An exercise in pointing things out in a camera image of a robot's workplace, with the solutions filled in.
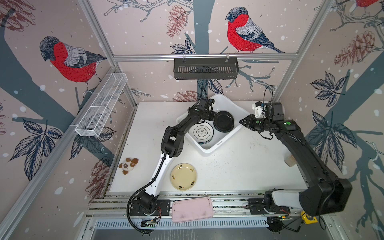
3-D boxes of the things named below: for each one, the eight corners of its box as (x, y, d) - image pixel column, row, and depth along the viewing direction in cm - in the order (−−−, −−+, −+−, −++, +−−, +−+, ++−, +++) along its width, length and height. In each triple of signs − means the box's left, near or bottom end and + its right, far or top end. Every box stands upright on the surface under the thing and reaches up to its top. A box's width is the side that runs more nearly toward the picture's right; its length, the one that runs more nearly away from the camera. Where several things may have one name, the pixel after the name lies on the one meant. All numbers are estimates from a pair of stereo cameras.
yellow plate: (169, 190, 82) (168, 189, 80) (172, 164, 91) (171, 163, 89) (197, 190, 81) (197, 189, 80) (197, 164, 91) (197, 163, 89)
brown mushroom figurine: (118, 169, 89) (116, 167, 86) (132, 155, 95) (130, 153, 92) (125, 175, 87) (123, 173, 84) (139, 160, 92) (137, 158, 90)
